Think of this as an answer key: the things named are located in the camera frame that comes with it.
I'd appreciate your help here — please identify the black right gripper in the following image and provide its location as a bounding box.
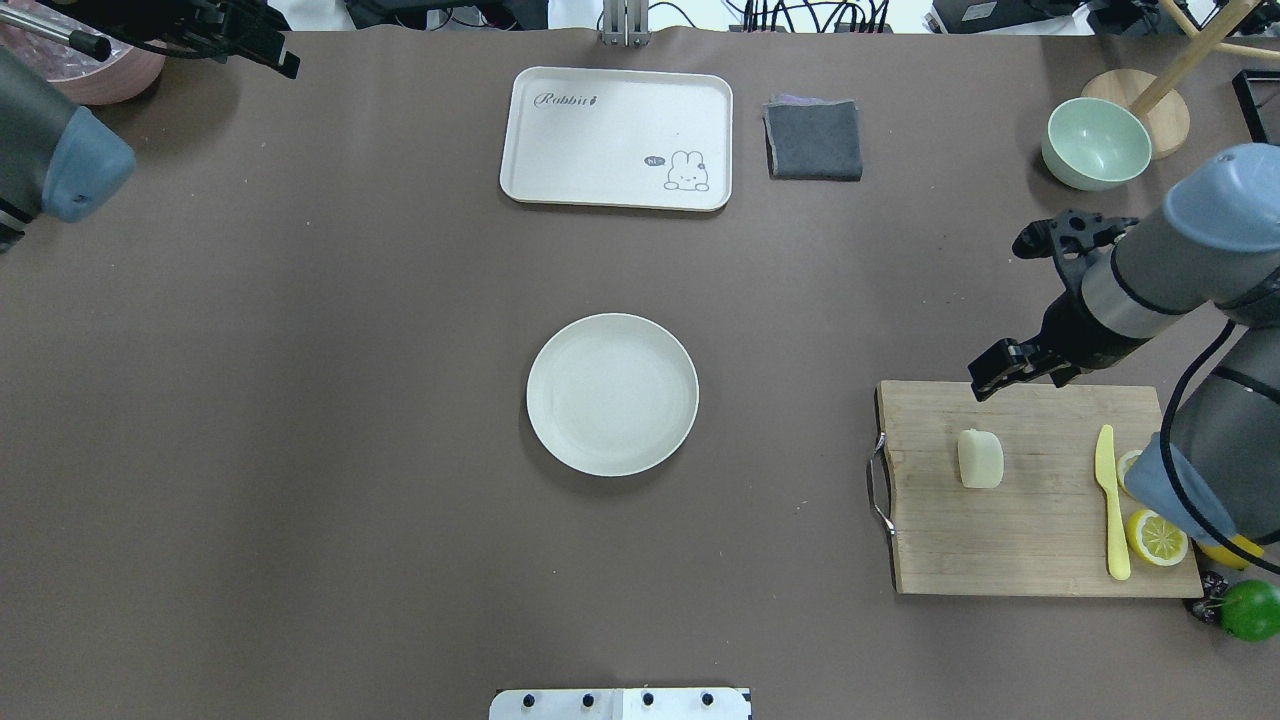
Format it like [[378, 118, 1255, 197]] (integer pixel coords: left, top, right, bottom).
[[966, 209, 1147, 402]]

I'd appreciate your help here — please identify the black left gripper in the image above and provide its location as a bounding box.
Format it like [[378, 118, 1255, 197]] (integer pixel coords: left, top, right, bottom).
[[60, 1, 300, 79]]

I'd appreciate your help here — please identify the white steamed bun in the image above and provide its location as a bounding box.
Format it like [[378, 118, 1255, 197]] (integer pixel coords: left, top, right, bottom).
[[956, 428, 1005, 489]]

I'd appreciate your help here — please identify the beige round plate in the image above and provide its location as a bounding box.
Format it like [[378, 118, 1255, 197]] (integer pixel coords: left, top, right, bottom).
[[525, 313, 700, 478]]

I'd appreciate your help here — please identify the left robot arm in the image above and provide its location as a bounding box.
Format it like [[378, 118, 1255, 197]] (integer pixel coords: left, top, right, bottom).
[[1, 1, 300, 252]]

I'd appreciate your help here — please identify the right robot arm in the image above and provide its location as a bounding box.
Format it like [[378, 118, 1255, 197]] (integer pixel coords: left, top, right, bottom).
[[968, 143, 1279, 551]]

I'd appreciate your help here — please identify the cream rabbit tray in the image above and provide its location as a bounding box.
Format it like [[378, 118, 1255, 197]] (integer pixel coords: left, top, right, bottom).
[[499, 67, 733, 211]]

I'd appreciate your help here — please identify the pink bowl of ice cubes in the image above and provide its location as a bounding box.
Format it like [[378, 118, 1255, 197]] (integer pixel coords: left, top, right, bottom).
[[3, 24, 166, 106]]

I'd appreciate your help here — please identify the yellow plastic knife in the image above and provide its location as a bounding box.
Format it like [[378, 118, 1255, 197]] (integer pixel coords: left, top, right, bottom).
[[1092, 424, 1132, 582]]

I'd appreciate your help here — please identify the lemon half upper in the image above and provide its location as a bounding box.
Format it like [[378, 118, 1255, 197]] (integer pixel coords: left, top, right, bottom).
[[1116, 450, 1143, 500]]

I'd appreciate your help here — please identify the lemon half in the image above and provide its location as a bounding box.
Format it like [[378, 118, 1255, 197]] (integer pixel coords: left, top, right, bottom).
[[1123, 509, 1190, 568], [1116, 450, 1143, 500]]

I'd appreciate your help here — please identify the steel muddler with black tip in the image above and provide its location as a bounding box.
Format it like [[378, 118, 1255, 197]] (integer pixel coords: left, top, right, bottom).
[[1, 3, 113, 61]]

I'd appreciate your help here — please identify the wooden cutting board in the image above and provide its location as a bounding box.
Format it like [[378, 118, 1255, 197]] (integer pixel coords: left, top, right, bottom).
[[868, 380, 1199, 598]]

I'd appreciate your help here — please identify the mint green bowl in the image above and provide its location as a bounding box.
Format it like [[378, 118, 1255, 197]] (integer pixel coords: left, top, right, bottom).
[[1039, 97, 1155, 192]]

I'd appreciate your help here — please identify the lemon half lower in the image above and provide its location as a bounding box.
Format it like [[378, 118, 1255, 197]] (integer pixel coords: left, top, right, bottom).
[[1123, 509, 1190, 568]]

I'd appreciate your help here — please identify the wooden cup tree stand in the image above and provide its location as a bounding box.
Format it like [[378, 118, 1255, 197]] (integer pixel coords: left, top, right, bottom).
[[1080, 1, 1277, 160]]

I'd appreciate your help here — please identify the whole lemon near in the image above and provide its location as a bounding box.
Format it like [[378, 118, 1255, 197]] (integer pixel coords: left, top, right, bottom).
[[1196, 536, 1265, 571]]

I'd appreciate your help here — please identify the green lime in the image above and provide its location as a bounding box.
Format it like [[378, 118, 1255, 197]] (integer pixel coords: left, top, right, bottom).
[[1221, 579, 1279, 642]]

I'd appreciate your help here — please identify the grey folded cloth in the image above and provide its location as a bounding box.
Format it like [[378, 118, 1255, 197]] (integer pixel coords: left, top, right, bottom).
[[763, 94, 864, 182]]

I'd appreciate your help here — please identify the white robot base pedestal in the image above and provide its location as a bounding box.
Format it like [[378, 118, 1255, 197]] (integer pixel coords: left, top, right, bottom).
[[488, 685, 754, 719]]

